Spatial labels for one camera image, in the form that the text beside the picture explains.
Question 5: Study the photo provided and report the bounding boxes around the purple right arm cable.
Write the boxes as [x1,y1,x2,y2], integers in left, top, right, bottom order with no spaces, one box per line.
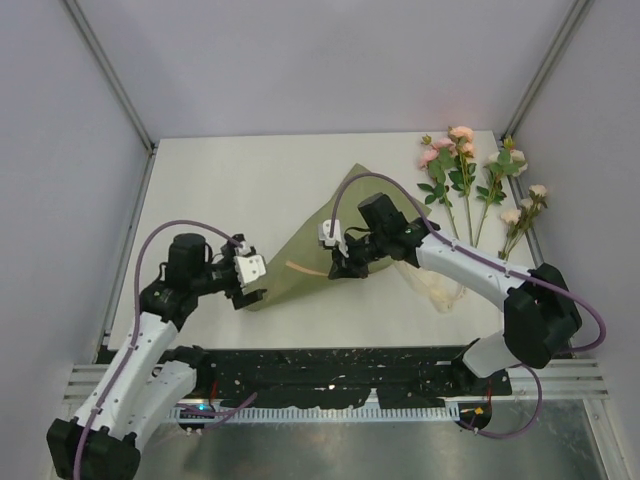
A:
[332,172,609,440]

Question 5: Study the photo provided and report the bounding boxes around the pink rose stem middle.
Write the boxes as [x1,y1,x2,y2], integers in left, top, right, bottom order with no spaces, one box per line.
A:
[447,126,475,243]

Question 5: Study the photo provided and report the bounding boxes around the aluminium frame post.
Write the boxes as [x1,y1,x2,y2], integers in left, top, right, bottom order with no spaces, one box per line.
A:
[499,0,595,140]
[60,0,155,155]

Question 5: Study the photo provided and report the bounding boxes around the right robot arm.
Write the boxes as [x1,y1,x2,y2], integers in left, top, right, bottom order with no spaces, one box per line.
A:
[318,193,582,392]

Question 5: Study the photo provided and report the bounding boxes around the white rose stem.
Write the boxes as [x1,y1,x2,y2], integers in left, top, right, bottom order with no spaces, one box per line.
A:
[473,135,528,247]

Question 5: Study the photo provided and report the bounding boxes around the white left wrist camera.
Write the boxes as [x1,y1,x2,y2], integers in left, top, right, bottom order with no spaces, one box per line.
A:
[233,241,266,288]

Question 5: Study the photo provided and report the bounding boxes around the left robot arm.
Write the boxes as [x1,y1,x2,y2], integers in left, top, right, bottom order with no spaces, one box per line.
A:
[46,233,266,479]

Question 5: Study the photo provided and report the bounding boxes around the right aluminium frame post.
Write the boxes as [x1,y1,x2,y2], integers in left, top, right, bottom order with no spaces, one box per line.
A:
[499,0,595,140]

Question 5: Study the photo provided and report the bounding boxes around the white slotted cable duct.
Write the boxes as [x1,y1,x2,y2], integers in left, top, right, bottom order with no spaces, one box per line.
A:
[164,403,461,424]

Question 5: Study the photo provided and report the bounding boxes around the green wrapping paper sheet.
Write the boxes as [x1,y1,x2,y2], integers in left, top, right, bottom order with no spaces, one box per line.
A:
[247,164,420,312]

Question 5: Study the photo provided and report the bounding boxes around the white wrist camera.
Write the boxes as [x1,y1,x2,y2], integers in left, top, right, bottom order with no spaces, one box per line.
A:
[318,219,349,258]
[233,241,266,288]

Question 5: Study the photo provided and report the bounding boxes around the left aluminium frame post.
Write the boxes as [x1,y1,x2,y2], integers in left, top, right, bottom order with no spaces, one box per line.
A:
[60,0,155,155]

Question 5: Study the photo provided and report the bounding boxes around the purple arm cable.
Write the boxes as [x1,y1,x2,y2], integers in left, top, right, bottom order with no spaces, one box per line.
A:
[332,172,609,440]
[72,218,259,480]

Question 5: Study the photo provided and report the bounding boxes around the cream ribbon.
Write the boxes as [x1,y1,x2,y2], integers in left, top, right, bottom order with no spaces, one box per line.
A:
[394,262,467,314]

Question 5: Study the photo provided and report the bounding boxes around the pink rose stem left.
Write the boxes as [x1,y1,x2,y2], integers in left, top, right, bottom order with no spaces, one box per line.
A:
[418,134,460,239]

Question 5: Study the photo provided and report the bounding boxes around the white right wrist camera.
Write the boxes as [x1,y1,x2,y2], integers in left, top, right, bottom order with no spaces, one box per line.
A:
[318,219,349,258]

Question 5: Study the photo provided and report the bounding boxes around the aluminium front rail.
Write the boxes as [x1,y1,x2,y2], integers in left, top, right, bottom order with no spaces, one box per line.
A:
[62,359,609,404]

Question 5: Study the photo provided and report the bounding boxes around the pale pink rose stem right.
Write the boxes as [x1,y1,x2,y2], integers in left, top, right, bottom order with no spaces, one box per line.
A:
[498,185,548,260]

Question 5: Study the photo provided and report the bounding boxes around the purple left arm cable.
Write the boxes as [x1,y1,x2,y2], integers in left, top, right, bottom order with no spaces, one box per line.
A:
[72,218,259,480]

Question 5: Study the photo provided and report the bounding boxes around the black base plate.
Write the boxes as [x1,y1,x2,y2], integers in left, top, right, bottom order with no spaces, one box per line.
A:
[159,346,512,409]

